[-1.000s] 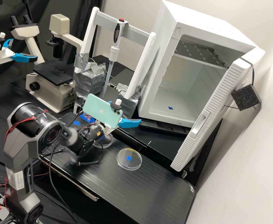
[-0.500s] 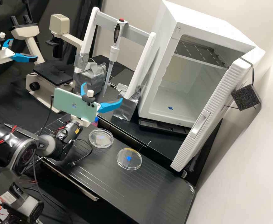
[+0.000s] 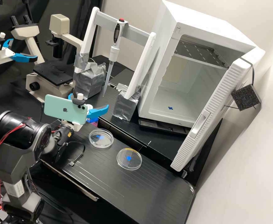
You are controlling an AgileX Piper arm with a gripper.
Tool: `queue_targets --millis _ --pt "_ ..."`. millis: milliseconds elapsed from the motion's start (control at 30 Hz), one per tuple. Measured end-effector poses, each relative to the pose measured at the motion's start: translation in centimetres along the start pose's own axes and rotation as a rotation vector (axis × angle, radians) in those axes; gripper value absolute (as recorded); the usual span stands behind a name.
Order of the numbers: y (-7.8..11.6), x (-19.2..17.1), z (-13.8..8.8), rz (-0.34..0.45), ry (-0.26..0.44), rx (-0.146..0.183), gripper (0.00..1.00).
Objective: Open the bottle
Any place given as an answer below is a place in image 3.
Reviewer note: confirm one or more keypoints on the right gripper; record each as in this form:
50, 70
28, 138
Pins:
71, 124

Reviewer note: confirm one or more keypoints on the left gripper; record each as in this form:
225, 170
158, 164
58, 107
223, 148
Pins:
3, 55

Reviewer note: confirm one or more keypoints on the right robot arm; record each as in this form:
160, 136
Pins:
17, 149

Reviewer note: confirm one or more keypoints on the blue bottle holder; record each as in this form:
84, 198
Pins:
93, 120

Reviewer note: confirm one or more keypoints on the left phone holder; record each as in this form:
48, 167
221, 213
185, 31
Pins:
2, 35

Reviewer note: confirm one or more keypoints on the cream microscope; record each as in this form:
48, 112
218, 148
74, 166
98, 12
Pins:
57, 77

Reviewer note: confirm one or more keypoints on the petri dish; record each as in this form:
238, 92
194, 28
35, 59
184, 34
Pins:
101, 139

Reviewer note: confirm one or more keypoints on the white pipette stand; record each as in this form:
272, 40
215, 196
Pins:
136, 70

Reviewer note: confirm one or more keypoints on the petri dish lid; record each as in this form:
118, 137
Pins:
129, 159

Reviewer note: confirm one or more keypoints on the pipette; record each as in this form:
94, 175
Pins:
117, 32

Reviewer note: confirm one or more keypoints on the incubator door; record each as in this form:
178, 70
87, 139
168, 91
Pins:
211, 116

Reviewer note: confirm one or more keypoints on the white incubator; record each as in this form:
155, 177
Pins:
197, 28

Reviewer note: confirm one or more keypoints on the right wrist camera phone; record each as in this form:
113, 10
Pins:
64, 108

